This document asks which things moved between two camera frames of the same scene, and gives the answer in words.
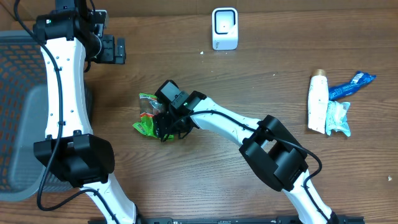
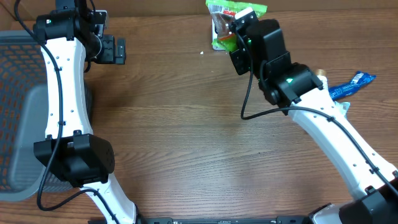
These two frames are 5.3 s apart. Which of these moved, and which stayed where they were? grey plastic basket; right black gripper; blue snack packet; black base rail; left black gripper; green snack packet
Moved: right black gripper; green snack packet
Stayed: left black gripper; grey plastic basket; black base rail; blue snack packet
